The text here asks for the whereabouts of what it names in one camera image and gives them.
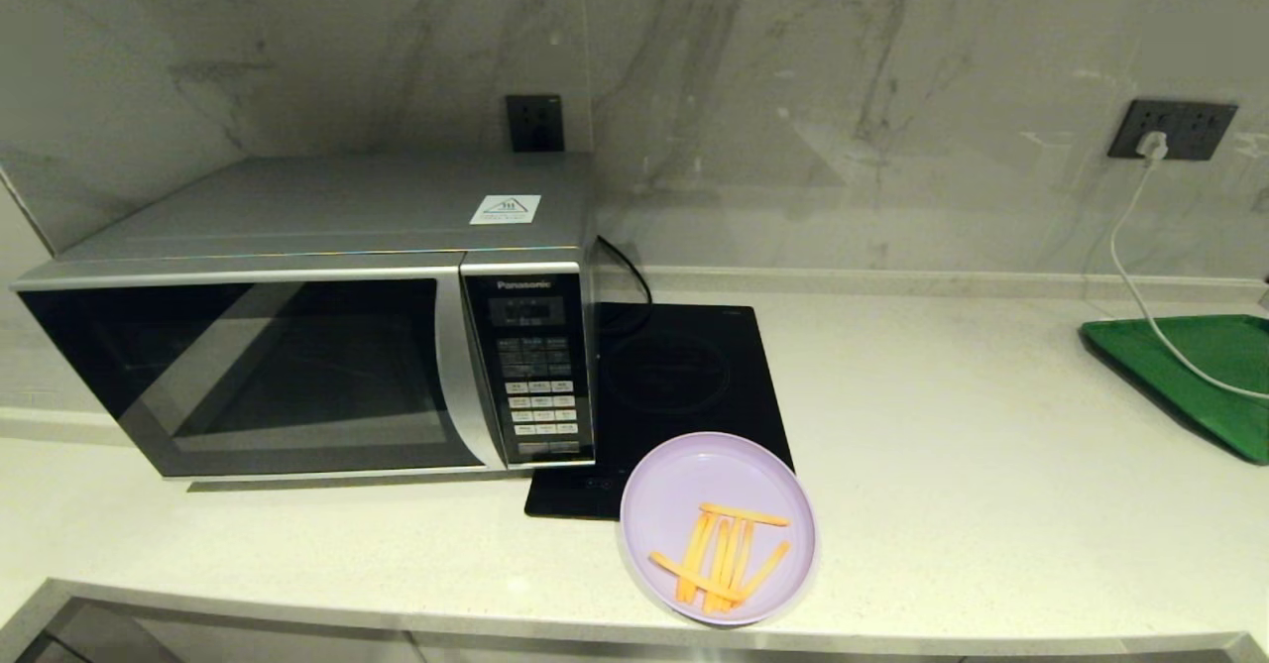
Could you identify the purple round plate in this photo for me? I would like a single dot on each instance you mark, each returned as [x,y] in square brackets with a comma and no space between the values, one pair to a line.
[694,475]

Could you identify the silver Panasonic microwave oven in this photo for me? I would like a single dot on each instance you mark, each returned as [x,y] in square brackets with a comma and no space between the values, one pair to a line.
[347,207]

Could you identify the black induction cooktop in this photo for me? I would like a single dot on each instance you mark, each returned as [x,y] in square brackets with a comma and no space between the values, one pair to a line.
[684,376]

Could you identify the white warning sticker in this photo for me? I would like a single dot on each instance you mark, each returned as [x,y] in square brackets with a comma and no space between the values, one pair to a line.
[506,209]

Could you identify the orange french fry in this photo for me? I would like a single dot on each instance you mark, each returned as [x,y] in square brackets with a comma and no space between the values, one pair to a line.
[744,515]
[765,569]
[718,569]
[741,559]
[694,578]

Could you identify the orange carrot stick middle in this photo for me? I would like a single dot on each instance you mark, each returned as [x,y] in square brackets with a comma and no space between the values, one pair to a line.
[696,556]

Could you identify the white power plug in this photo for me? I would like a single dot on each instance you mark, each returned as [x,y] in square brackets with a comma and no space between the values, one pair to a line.
[1152,148]

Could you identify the green plastic tray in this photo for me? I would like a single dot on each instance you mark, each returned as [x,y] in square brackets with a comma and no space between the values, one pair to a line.
[1219,346]

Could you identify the black wall socket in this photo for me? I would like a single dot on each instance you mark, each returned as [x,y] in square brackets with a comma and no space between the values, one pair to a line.
[535,125]

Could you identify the dark grey double wall socket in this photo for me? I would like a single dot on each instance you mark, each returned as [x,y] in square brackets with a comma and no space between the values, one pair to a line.
[1200,131]

